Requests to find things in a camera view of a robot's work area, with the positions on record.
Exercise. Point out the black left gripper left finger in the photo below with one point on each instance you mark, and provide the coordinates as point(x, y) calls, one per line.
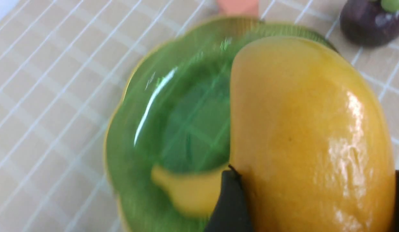
point(231, 212)

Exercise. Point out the orange yellow toy mango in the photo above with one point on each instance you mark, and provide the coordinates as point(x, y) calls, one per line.
point(310, 140)

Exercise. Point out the purple toy mangosteen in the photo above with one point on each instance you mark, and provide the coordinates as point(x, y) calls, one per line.
point(370, 23)

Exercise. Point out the yellow toy banana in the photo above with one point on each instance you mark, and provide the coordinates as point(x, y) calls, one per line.
point(194, 195)

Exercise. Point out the green leaf-shaped glass plate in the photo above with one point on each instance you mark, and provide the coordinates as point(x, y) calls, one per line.
point(175, 112)

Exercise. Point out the orange foam cube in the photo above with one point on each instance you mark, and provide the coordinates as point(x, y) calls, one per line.
point(238, 7)

